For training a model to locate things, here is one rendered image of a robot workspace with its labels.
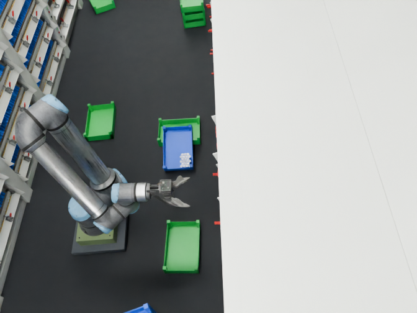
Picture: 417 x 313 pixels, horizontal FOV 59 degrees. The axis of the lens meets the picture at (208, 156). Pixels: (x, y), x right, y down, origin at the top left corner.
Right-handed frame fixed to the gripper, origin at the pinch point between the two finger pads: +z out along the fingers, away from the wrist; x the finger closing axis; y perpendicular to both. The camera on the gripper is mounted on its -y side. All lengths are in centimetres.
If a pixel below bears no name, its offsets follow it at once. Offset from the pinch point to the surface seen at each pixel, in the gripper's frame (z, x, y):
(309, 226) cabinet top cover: 22, -65, 114
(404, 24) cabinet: 44, -31, 115
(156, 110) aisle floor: -31, 104, -61
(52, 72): -115, 138, -50
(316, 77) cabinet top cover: 27, -41, 114
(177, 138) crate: -13, 71, -53
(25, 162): -115, 53, -49
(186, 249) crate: -7, -7, -60
